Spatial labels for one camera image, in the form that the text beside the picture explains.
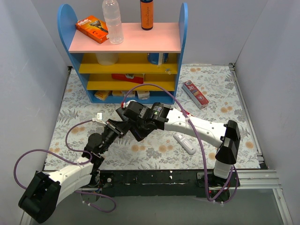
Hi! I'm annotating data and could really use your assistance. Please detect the orange razor box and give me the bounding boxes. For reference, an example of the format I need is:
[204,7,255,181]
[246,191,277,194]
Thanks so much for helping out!
[75,15,108,44]

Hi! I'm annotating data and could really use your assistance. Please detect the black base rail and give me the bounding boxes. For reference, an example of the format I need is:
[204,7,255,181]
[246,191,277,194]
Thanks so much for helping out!
[93,168,233,197]

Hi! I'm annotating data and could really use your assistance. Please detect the red toothpaste box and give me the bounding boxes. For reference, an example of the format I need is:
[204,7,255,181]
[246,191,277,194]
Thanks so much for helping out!
[182,80,209,109]

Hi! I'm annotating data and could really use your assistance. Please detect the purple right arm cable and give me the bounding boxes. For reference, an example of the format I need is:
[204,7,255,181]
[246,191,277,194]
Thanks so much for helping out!
[121,83,240,203]

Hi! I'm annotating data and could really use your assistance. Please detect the blue white box on shelf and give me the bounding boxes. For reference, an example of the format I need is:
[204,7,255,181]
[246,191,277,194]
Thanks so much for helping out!
[147,52,169,65]

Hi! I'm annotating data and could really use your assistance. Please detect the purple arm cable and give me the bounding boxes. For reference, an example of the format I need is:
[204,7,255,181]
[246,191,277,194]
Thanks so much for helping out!
[13,119,117,213]
[121,83,240,203]

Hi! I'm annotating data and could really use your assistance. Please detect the orange cologne bottle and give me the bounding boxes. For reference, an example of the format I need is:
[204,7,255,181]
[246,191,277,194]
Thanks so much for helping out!
[140,0,154,30]

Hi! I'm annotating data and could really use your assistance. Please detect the black tv remote control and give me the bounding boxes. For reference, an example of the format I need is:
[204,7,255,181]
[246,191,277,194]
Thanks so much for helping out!
[116,107,128,122]

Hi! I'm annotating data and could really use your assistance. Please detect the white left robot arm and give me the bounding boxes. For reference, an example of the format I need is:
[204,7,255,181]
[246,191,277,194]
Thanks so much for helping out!
[18,120,131,223]

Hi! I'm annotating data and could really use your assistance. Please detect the clear plastic bottle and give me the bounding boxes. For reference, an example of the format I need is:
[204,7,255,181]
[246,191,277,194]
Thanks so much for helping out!
[102,0,124,45]

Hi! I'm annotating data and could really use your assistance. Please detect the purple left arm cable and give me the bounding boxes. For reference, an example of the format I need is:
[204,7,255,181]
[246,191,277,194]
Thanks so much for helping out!
[13,119,117,213]

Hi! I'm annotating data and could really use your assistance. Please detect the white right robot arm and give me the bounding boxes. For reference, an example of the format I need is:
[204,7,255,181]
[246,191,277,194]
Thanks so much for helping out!
[122,100,241,186]

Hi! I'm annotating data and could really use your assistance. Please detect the blue and yellow shelf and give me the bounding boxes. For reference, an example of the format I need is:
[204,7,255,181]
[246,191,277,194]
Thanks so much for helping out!
[57,3,188,104]

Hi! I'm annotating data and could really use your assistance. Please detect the yellow orange box on shelf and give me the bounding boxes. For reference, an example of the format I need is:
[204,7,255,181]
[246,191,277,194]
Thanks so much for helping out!
[94,90,111,101]

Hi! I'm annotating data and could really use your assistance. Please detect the white orange soap box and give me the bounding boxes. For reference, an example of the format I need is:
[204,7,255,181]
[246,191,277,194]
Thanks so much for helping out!
[121,90,136,98]

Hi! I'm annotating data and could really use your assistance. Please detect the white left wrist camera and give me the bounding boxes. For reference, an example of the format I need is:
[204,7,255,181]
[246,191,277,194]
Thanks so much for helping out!
[92,112,106,127]

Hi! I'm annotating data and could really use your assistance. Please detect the white and red remote control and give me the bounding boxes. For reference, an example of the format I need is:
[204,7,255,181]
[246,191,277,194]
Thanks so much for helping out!
[173,133,196,155]

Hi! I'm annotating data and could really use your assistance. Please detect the white cup on shelf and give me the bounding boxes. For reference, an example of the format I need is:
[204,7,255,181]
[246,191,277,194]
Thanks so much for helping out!
[95,53,119,66]

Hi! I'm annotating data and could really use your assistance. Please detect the red box on shelf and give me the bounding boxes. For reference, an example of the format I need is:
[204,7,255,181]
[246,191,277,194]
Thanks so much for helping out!
[111,74,144,84]

